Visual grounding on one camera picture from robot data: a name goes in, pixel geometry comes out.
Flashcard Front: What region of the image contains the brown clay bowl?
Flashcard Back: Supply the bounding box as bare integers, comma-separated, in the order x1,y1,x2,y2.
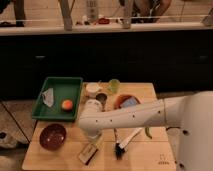
114,95,140,109

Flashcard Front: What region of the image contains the black white brush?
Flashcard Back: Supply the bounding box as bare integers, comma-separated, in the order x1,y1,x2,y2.
113,128,123,160

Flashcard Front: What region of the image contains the black whiteboard eraser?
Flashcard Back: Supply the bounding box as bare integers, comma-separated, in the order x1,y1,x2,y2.
78,144,98,165

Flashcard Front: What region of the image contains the dark red bowl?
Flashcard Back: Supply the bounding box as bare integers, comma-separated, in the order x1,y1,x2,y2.
39,124,66,151

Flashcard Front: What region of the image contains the black floor cable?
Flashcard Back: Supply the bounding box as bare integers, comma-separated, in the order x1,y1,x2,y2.
165,125,180,132

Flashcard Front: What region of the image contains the blue sponge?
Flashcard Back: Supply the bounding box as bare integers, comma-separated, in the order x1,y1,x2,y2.
120,97,138,108

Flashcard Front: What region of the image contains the orange fruit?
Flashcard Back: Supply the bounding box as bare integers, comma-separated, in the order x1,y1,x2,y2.
61,99,73,111

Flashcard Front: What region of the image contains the green plastic tray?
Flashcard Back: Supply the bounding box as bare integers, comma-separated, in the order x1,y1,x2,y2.
32,77,83,121

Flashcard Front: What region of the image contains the crumpled grey paper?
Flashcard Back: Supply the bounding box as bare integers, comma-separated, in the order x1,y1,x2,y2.
42,88,54,107

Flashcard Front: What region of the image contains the white ceramic cup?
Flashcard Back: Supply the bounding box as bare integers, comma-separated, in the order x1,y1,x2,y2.
86,83,101,98

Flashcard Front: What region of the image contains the green translucent cup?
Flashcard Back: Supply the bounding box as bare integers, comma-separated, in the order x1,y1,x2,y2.
108,79,120,94

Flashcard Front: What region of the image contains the small metal cup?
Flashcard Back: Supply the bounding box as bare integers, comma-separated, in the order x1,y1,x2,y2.
96,93,107,106

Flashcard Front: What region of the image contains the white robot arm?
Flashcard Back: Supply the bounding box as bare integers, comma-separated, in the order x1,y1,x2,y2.
78,91,213,171

